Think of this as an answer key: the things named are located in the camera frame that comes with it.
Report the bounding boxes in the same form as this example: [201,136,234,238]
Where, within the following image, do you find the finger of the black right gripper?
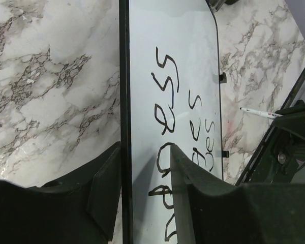
[271,104,305,141]

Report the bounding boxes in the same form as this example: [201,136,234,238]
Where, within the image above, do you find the white framed whiteboard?
[119,1,223,243]

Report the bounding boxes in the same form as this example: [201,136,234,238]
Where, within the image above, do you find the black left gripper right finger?
[170,144,305,243]

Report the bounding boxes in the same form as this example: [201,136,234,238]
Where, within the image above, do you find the silver whiteboard marker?
[240,107,282,119]

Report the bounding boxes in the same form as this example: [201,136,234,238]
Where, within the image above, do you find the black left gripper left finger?
[0,142,121,243]

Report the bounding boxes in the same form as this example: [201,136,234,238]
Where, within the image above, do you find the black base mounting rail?
[236,68,305,186]

